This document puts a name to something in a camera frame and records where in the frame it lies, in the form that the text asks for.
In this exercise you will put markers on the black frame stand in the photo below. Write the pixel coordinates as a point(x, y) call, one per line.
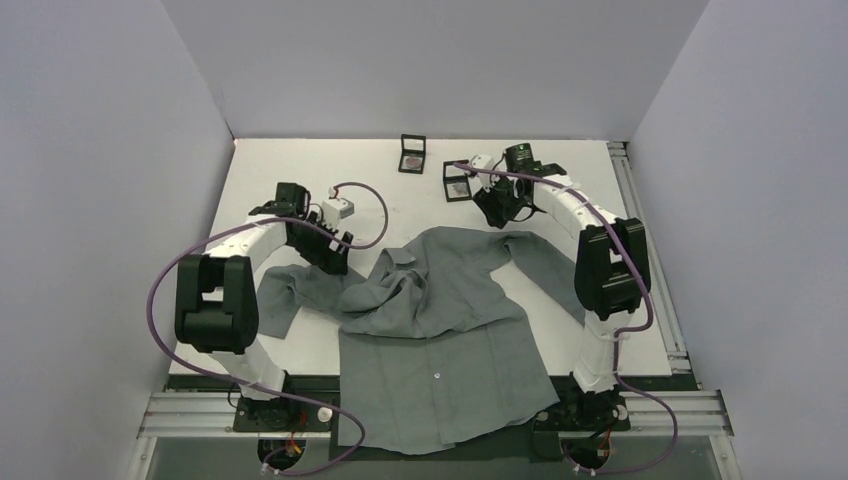
point(412, 145)
point(452, 174)

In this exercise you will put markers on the grey button-up shirt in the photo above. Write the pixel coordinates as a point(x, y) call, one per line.
point(432, 350)

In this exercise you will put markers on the aluminium rail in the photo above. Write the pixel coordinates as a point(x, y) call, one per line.
point(209, 415)
point(665, 315)

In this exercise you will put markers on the black frame stand left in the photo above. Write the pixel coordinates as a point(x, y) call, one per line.
point(412, 145)

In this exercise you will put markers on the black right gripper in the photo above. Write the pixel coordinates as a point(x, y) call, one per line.
point(501, 203)

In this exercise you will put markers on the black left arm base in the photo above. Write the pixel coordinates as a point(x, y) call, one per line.
point(291, 418)

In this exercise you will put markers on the aluminium rail front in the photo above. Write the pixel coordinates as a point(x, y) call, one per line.
point(209, 415)

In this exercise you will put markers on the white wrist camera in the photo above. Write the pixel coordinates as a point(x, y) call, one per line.
point(480, 162)
point(334, 210)

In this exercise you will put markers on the black frame stand right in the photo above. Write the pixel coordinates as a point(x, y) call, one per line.
point(452, 174)

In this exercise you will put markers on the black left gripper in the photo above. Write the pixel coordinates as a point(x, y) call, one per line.
point(333, 262)

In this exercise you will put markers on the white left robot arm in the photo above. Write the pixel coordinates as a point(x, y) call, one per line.
point(216, 300)

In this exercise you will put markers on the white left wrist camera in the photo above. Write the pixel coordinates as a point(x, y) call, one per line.
point(334, 210)

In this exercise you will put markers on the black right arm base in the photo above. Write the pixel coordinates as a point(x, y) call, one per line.
point(578, 428)

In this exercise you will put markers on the aluminium rail right side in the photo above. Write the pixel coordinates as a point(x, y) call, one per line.
point(665, 315)

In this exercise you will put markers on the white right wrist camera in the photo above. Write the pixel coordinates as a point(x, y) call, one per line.
point(480, 162)

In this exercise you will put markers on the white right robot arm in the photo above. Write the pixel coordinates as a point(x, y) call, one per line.
point(612, 268)

